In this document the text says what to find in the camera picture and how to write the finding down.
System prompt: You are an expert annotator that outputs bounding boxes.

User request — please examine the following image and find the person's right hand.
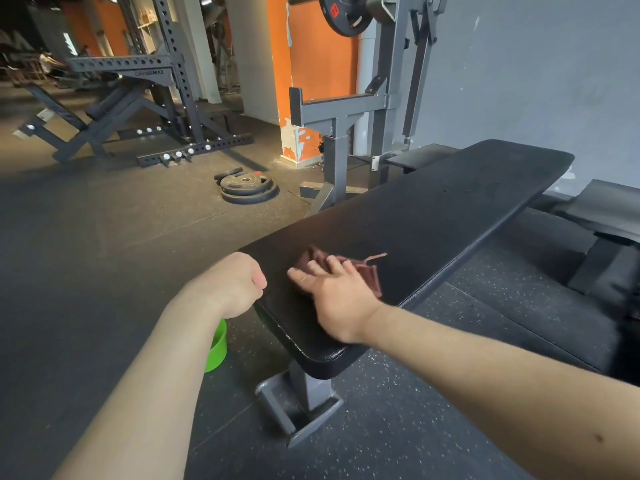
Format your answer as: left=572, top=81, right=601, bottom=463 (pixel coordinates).
left=287, top=257, right=385, bottom=345

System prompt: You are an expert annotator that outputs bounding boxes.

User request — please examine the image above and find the person's left hand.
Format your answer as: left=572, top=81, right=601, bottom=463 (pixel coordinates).
left=191, top=252, right=268, bottom=320

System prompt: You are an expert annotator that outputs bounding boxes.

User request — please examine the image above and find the dark red cleaning cloth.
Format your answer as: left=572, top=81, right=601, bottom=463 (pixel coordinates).
left=295, top=246, right=389, bottom=299

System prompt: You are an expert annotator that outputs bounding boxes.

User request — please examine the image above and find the person's left forearm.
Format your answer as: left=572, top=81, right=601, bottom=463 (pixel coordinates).
left=50, top=287, right=232, bottom=480

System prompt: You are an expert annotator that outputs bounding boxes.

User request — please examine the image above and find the person's right forearm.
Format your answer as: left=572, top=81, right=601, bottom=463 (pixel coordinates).
left=361, top=306, right=640, bottom=480

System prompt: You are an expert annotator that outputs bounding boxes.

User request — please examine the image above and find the green plastic bucket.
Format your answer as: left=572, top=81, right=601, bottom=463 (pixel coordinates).
left=204, top=319, right=228, bottom=373

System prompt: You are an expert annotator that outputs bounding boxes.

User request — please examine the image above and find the black padded weight bench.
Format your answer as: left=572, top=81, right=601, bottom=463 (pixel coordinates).
left=238, top=139, right=576, bottom=449

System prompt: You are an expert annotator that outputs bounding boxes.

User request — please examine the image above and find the stack of black weight plates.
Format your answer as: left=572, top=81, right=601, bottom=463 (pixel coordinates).
left=219, top=171, right=280, bottom=205

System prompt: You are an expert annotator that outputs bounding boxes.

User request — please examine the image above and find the grey bench press rack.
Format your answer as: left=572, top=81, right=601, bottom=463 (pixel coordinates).
left=288, top=0, right=451, bottom=215

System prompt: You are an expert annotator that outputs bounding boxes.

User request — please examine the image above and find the orange peeling pillar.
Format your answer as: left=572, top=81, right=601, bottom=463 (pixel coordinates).
left=266, top=0, right=360, bottom=168

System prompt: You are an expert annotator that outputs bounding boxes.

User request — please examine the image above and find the black power rack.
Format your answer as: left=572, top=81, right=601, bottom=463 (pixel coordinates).
left=65, top=0, right=255, bottom=168

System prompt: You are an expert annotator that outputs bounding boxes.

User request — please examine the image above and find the black weight plate on barbell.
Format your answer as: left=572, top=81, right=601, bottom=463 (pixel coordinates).
left=318, top=0, right=376, bottom=38

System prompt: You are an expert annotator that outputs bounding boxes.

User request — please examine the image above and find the black padded gym equipment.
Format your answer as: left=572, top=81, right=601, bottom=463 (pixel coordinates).
left=520, top=179, right=640, bottom=385

